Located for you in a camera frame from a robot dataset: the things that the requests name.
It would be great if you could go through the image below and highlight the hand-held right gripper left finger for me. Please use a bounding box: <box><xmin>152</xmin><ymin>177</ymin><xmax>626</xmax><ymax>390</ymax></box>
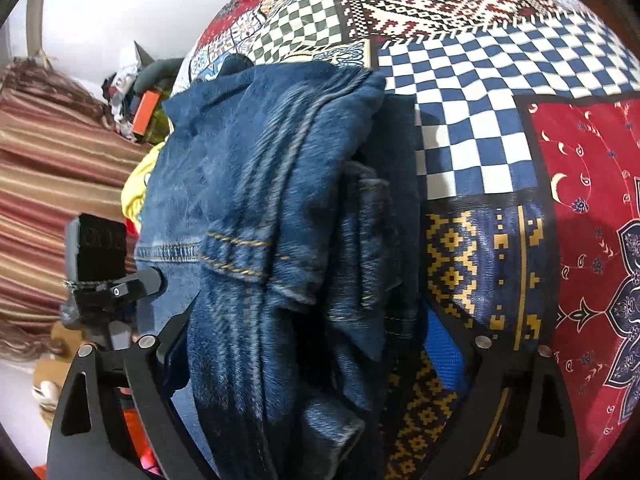
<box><xmin>46</xmin><ymin>310</ymin><xmax>211</xmax><ymax>480</ymax></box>

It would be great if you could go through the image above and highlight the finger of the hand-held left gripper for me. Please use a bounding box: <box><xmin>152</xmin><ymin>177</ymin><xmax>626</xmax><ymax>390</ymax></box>
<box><xmin>97</xmin><ymin>266</ymin><xmax>167</xmax><ymax>307</ymax></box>

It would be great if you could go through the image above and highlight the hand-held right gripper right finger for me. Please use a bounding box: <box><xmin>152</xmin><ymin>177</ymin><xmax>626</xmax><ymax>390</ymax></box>
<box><xmin>422</xmin><ymin>305</ymin><xmax>581</xmax><ymax>480</ymax></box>

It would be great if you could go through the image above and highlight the blue denim jacket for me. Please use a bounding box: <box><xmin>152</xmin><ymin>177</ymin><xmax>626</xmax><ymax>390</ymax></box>
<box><xmin>135</xmin><ymin>57</ymin><xmax>431</xmax><ymax>480</ymax></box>

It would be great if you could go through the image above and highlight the red plush toy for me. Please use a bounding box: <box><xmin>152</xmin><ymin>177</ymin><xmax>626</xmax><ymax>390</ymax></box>
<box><xmin>117</xmin><ymin>385</ymin><xmax>163</xmax><ymax>478</ymax></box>

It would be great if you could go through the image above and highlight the yellow cartoon blanket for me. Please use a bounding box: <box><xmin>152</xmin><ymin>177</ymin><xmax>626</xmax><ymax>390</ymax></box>
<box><xmin>122</xmin><ymin>152</ymin><xmax>162</xmax><ymax>221</ymax></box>

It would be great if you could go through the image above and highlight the striped brown curtain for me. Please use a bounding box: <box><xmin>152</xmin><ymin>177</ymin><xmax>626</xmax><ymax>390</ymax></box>
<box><xmin>0</xmin><ymin>57</ymin><xmax>151</xmax><ymax>356</ymax></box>

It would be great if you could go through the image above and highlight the green patterned cloth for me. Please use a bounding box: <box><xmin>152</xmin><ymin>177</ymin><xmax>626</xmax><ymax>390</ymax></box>
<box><xmin>150</xmin><ymin>105</ymin><xmax>173</xmax><ymax>146</ymax></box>

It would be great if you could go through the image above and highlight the orange box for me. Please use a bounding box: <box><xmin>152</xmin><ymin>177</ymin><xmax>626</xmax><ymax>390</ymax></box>
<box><xmin>132</xmin><ymin>89</ymin><xmax>161</xmax><ymax>136</ymax></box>

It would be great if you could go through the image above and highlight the pile of clutter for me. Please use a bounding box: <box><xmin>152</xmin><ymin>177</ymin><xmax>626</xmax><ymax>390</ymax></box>
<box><xmin>102</xmin><ymin>42</ymin><xmax>151</xmax><ymax>136</ymax></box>

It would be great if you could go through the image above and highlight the dark grey stuffed bag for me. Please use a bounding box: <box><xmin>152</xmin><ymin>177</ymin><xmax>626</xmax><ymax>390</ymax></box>
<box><xmin>137</xmin><ymin>57</ymin><xmax>183</xmax><ymax>96</ymax></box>

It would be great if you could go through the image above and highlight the patchwork patterned bedspread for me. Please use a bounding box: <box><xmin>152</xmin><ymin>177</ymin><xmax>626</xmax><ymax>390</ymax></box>
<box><xmin>170</xmin><ymin>0</ymin><xmax>640</xmax><ymax>480</ymax></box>

